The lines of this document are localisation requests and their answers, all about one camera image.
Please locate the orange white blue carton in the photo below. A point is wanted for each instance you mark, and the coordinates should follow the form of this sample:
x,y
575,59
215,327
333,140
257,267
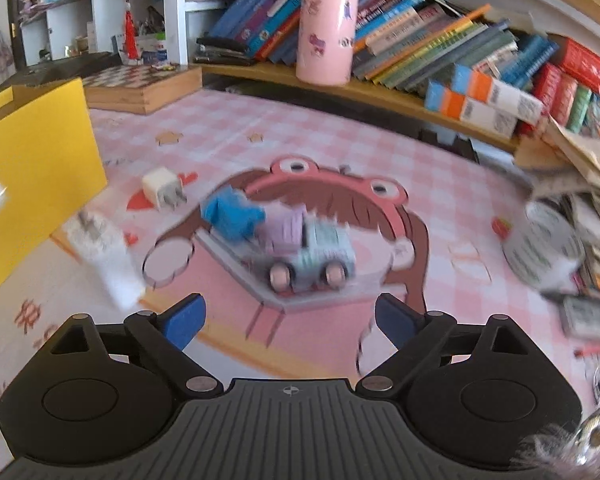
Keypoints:
x,y
465,110
500,92

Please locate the pastel block toy car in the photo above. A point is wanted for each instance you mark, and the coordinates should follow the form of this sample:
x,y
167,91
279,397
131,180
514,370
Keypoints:
x,y
310,250

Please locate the white charger plug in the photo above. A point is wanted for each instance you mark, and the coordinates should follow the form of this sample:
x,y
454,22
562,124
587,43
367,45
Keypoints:
x,y
160,187

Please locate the grey pencil case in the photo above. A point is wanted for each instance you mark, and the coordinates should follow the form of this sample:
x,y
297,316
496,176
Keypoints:
x,y
592,317

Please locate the white jar with blue label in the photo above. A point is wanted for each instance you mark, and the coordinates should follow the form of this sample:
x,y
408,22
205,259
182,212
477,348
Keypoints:
x,y
154,50

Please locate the pink checkered desktop cloth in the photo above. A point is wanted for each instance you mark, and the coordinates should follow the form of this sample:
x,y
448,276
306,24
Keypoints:
x,y
330,135

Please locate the black keyboard piano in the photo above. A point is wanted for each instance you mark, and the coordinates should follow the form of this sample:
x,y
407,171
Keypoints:
x,y
65,65

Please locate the red tassel ornament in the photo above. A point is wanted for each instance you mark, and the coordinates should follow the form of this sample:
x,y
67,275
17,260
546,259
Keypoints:
x,y
129,30

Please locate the yellow cardboard box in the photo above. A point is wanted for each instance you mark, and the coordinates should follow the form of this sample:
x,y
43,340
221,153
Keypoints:
x,y
35,175

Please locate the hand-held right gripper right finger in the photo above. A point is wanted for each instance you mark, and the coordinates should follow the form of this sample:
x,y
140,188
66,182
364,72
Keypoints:
x,y
397,322

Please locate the beige tube with white cap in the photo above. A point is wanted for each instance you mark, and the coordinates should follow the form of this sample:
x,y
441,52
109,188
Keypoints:
x,y
110,265

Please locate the pile of papers and booklets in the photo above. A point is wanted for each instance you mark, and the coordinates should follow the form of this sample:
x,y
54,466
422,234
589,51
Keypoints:
x,y
590,185

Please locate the row of colourful books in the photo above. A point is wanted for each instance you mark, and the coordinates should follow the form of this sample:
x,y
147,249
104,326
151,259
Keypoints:
x,y
415,35

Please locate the wooden chess box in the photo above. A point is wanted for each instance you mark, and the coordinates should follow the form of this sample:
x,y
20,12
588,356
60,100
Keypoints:
x,y
140,87

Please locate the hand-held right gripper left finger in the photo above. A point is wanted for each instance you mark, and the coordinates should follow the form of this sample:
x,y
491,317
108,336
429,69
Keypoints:
x,y
185,322

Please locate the white wooden bookshelf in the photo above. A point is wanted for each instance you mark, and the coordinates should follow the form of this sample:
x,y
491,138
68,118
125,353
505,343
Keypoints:
x,y
175,10

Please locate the grey fluffy object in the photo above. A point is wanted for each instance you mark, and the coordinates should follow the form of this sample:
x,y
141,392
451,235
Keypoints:
x,y
580,440

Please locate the small blue toy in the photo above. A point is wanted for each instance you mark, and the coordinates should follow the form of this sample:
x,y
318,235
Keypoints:
x,y
230,215

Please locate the grey tape roll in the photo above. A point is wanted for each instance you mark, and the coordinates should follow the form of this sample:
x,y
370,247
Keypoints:
x,y
545,247

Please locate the pink cylinder container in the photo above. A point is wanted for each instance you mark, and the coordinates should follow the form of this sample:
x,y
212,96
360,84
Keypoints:
x,y
327,35

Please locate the black stapler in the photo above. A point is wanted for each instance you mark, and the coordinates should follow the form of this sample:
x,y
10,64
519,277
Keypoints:
x,y
222,50

